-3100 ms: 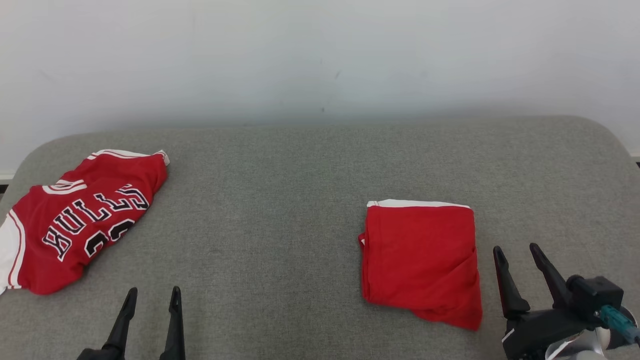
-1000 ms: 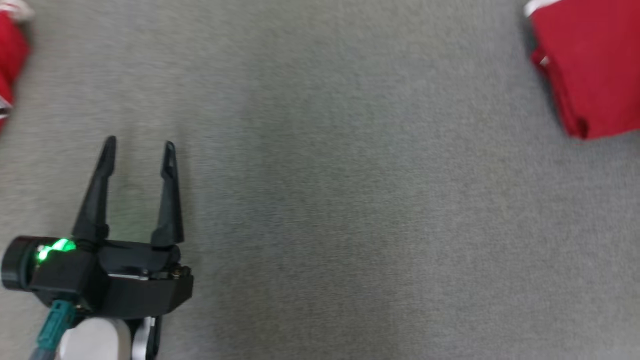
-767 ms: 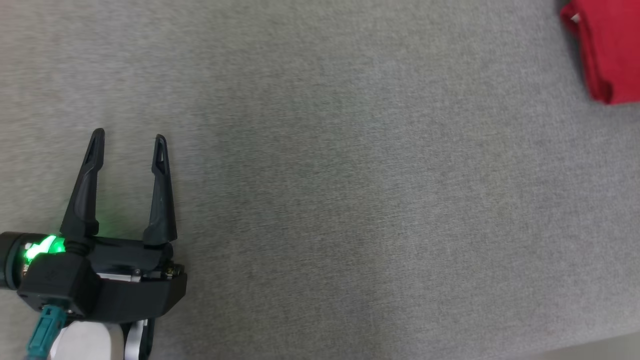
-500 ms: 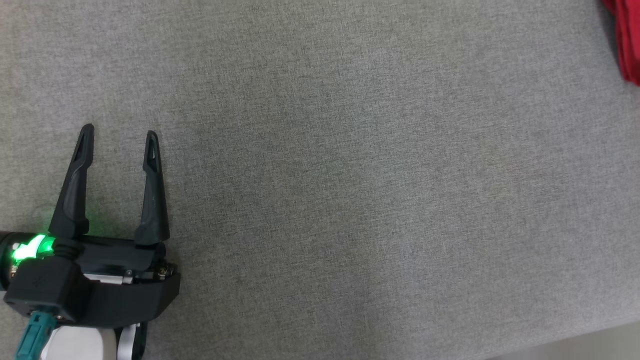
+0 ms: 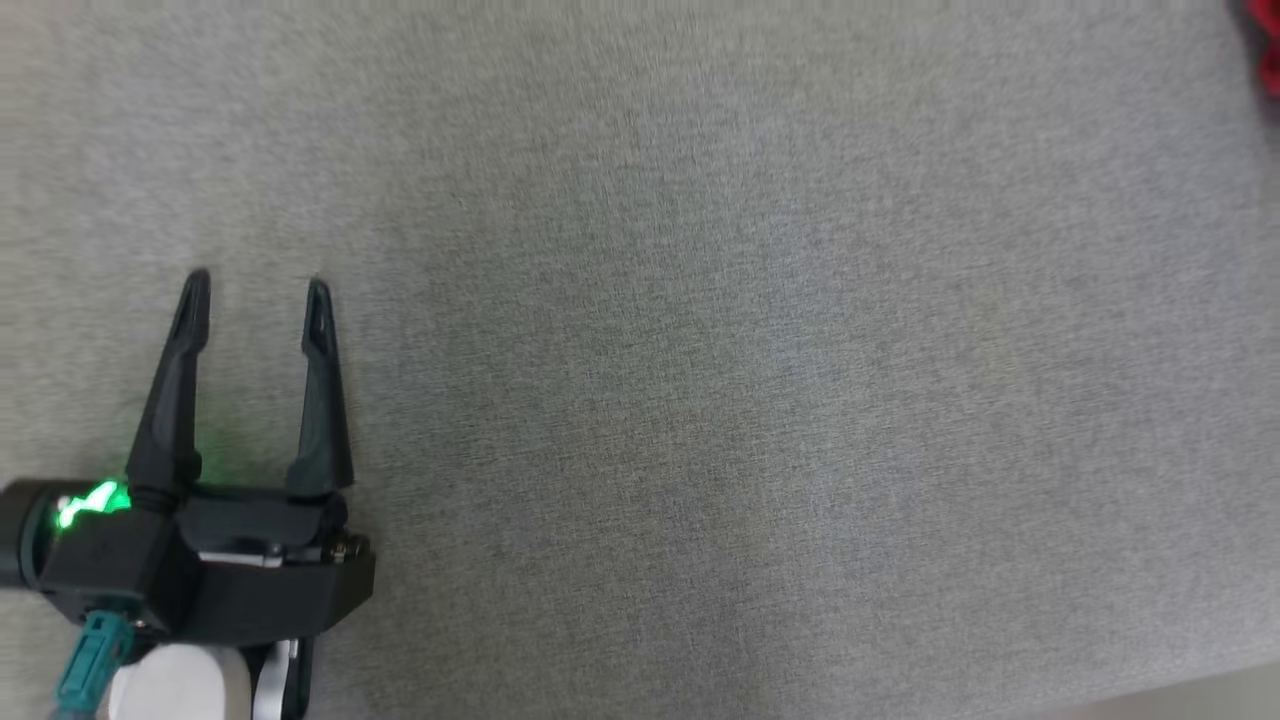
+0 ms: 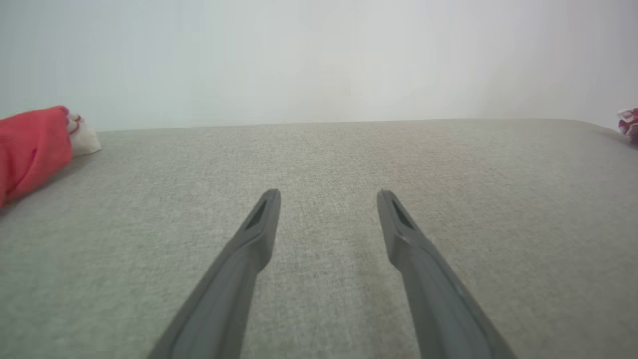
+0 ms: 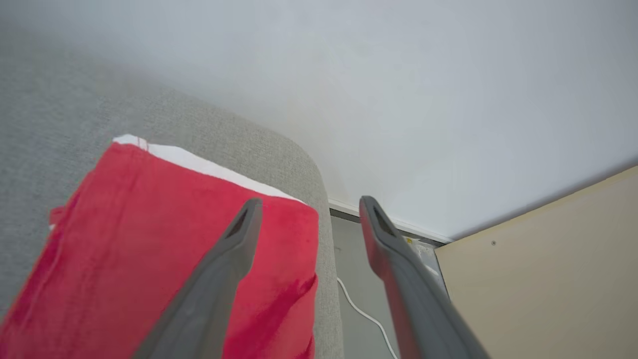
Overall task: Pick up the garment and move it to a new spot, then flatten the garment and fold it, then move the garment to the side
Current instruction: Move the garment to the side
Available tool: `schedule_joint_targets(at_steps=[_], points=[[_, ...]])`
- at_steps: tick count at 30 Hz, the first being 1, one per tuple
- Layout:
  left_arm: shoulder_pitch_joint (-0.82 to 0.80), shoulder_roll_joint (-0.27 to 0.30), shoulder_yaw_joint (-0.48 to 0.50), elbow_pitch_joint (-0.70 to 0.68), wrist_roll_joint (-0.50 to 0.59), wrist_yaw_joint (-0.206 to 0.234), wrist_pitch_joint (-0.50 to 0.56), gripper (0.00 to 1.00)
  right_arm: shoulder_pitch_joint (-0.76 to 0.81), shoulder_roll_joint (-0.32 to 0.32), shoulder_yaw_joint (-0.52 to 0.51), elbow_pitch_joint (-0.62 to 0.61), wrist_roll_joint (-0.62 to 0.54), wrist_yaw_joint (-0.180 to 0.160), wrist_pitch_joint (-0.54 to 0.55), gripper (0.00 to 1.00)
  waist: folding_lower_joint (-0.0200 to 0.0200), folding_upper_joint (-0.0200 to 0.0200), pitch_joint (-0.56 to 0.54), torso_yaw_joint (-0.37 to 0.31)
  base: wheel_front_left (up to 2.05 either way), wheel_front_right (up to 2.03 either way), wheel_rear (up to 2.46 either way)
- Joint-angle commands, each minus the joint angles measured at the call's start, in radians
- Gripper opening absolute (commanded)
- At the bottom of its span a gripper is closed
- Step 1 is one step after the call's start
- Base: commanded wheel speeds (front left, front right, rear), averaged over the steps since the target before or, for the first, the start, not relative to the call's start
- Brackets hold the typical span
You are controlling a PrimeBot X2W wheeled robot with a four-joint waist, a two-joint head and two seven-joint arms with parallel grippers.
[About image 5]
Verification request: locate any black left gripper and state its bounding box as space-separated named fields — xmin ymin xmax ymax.
xmin=0 ymin=267 xmax=377 ymax=644

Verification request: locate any red and white basketball jersey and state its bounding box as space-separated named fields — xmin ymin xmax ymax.
xmin=1238 ymin=0 xmax=1280 ymax=99

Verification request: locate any teal camera cable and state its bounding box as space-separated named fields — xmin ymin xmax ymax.
xmin=55 ymin=610 xmax=136 ymax=720

